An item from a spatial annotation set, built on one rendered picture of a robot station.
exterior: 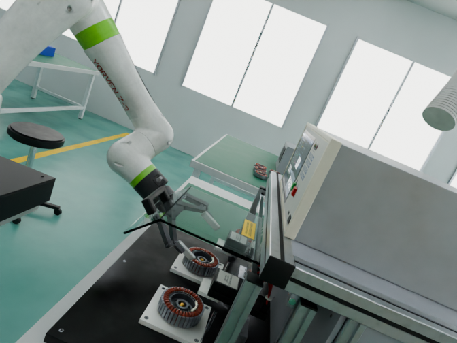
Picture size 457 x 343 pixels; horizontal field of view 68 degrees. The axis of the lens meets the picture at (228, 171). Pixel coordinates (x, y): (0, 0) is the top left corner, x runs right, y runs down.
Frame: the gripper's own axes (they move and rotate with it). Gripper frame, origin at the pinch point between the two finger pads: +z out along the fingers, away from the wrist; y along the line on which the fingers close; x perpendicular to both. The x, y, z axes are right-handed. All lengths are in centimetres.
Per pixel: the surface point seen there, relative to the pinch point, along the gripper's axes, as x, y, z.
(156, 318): -7.7, -28.9, 1.8
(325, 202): -51, -8, 3
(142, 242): 15.2, -7.4, -12.0
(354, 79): 116, 459, 39
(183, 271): 4.6, -9.2, 2.3
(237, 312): -36.4, -28.3, 5.8
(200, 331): -10.2, -24.3, 11.5
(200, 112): 289, 347, -84
